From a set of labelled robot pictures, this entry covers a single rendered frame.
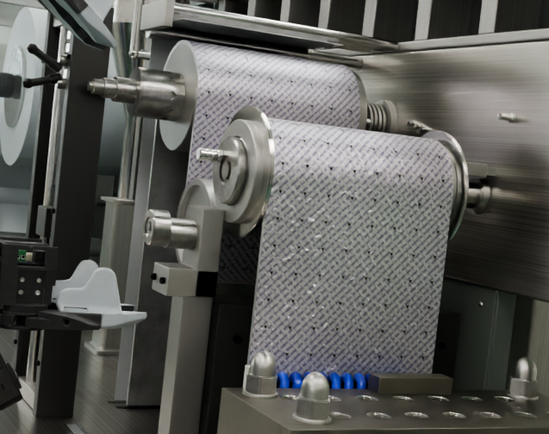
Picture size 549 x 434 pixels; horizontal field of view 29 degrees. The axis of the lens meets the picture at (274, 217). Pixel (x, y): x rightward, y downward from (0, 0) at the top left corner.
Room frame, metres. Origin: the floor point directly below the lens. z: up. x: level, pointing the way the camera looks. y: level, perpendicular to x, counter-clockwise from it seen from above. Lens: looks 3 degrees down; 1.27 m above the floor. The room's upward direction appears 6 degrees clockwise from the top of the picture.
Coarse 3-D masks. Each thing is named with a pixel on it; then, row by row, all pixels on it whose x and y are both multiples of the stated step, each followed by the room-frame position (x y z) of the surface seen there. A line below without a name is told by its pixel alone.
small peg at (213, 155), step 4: (200, 148) 1.19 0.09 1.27; (208, 148) 1.20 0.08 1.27; (200, 152) 1.19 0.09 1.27; (204, 152) 1.19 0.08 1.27; (208, 152) 1.19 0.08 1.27; (212, 152) 1.20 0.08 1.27; (216, 152) 1.20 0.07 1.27; (220, 152) 1.20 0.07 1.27; (200, 156) 1.19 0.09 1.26; (204, 156) 1.19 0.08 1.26; (208, 156) 1.19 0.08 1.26; (212, 156) 1.20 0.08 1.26; (216, 156) 1.20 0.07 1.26; (220, 156) 1.20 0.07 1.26; (204, 160) 1.20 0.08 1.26; (208, 160) 1.20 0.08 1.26; (212, 160) 1.20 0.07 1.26; (216, 160) 1.20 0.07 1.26; (220, 160) 1.20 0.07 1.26
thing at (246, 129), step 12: (240, 120) 1.19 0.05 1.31; (228, 132) 1.22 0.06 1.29; (240, 132) 1.19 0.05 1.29; (252, 132) 1.17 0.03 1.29; (252, 144) 1.16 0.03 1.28; (252, 156) 1.16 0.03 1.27; (252, 168) 1.15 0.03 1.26; (252, 180) 1.15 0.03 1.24; (456, 180) 1.26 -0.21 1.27; (252, 192) 1.15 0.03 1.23; (216, 204) 1.23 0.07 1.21; (228, 204) 1.21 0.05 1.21; (240, 204) 1.17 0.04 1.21; (252, 204) 1.16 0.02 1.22; (228, 216) 1.20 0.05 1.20; (240, 216) 1.17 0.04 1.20
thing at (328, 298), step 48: (288, 240) 1.16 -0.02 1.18; (336, 240) 1.19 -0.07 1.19; (384, 240) 1.21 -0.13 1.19; (432, 240) 1.24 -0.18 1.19; (288, 288) 1.16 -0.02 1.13; (336, 288) 1.19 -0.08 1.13; (384, 288) 1.22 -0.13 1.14; (432, 288) 1.24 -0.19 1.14; (288, 336) 1.17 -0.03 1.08; (336, 336) 1.19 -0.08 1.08; (384, 336) 1.22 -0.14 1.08; (432, 336) 1.25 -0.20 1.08
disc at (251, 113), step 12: (252, 108) 1.19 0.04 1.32; (252, 120) 1.19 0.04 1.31; (264, 120) 1.16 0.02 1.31; (264, 132) 1.16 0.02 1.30; (264, 144) 1.16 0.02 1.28; (264, 156) 1.15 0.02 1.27; (264, 168) 1.15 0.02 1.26; (264, 180) 1.15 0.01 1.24; (264, 192) 1.14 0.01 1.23; (264, 204) 1.14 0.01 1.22; (252, 216) 1.17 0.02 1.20; (228, 228) 1.22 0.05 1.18; (240, 228) 1.19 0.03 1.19; (252, 228) 1.16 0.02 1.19
